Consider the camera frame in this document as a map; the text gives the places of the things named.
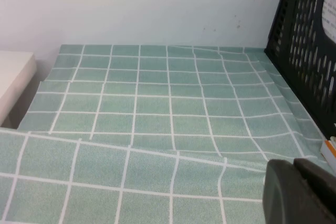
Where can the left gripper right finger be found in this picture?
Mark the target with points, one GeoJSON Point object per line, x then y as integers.
{"type": "Point", "coordinates": [323, 197]}

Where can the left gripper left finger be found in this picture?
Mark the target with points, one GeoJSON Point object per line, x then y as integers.
{"type": "Point", "coordinates": [283, 197]}

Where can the black perforated book holder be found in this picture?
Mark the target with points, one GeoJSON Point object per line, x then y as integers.
{"type": "Point", "coordinates": [270, 48]}

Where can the white spine paperback book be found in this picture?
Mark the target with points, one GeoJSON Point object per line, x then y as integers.
{"type": "Point", "coordinates": [331, 11]}

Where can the orange cover brochure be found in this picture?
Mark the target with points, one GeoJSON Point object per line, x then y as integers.
{"type": "Point", "coordinates": [328, 153]}

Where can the green checkered tablecloth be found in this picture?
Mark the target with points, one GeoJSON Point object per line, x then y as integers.
{"type": "Point", "coordinates": [157, 103]}

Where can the white side table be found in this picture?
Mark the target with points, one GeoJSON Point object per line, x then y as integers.
{"type": "Point", "coordinates": [13, 77]}

